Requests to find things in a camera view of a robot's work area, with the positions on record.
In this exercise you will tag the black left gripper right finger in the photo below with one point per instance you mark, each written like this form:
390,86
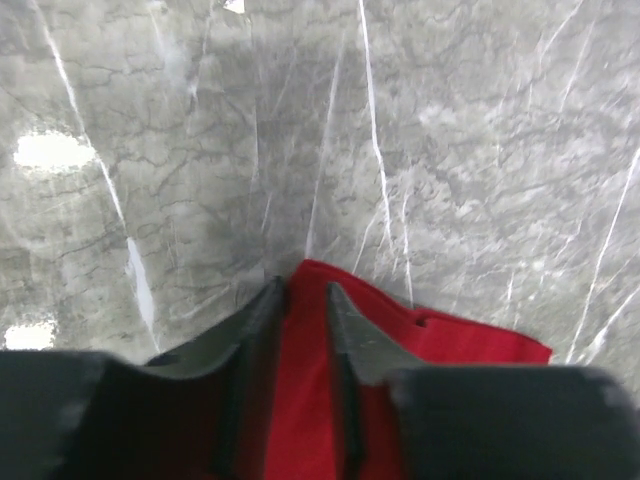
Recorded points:
399,417

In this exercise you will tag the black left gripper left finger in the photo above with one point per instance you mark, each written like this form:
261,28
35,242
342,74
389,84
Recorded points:
201,410

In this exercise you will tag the red t shirt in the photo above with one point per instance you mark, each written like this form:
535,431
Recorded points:
301,441

